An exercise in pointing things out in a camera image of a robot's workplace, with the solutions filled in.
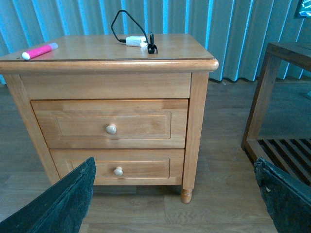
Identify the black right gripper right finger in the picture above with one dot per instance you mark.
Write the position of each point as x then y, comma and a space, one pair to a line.
287, 199

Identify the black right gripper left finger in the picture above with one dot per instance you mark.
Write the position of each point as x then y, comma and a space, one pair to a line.
60, 209

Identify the wooden drawer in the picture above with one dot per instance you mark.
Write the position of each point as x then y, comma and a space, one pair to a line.
112, 124
123, 164

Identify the pink marker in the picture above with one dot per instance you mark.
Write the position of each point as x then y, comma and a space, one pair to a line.
27, 55

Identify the dark wooden side table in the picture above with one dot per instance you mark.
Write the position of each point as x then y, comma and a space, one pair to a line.
279, 123

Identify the light wooden nightstand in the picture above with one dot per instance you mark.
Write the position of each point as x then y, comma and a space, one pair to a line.
98, 67

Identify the pale blue curtain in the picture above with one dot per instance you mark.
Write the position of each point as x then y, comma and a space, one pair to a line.
236, 32

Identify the white charger adapter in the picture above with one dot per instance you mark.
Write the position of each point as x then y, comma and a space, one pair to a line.
136, 41

